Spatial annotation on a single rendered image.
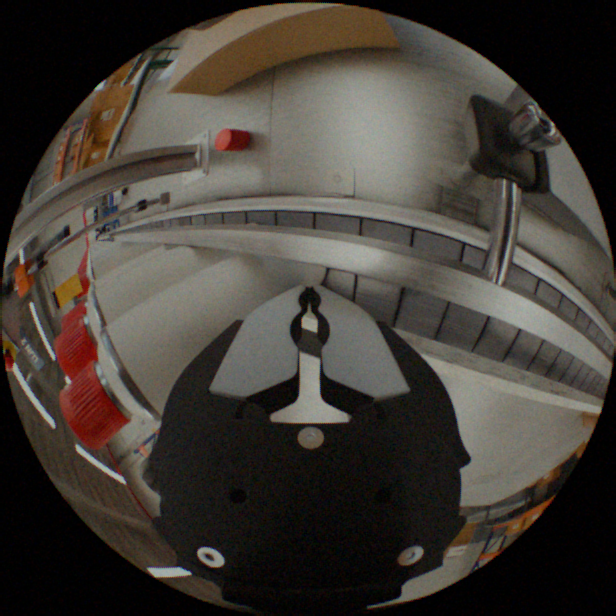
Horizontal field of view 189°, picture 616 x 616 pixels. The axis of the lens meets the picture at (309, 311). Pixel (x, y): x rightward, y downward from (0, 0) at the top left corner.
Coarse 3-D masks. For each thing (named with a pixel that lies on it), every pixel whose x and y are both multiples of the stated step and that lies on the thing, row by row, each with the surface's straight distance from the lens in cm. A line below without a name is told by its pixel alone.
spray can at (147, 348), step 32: (256, 256) 13; (192, 288) 10; (224, 288) 10; (256, 288) 11; (288, 288) 13; (128, 320) 10; (160, 320) 9; (192, 320) 9; (224, 320) 10; (128, 352) 9; (160, 352) 9; (192, 352) 9; (96, 384) 10; (128, 384) 9; (160, 384) 9; (96, 416) 10; (128, 416) 11; (160, 416) 10; (96, 448) 12
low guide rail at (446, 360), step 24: (408, 336) 16; (432, 360) 15; (456, 360) 16; (480, 360) 18; (480, 384) 17; (504, 384) 18; (528, 384) 20; (552, 384) 24; (576, 408) 31; (600, 408) 44
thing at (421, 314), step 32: (160, 224) 43; (192, 224) 31; (288, 224) 19; (320, 224) 17; (352, 224) 16; (384, 224) 15; (448, 256) 16; (480, 256) 16; (352, 288) 18; (384, 288) 17; (544, 288) 19; (384, 320) 18; (416, 320) 18; (448, 320) 17; (480, 320) 18; (576, 320) 24; (480, 352) 20; (512, 352) 21; (544, 352) 23; (608, 352) 38; (576, 384) 33; (608, 384) 49
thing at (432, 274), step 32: (224, 224) 13; (288, 256) 9; (320, 256) 8; (352, 256) 8; (384, 256) 7; (416, 256) 7; (416, 288) 7; (448, 288) 7; (480, 288) 8; (512, 288) 9; (512, 320) 9; (544, 320) 10; (576, 352) 13
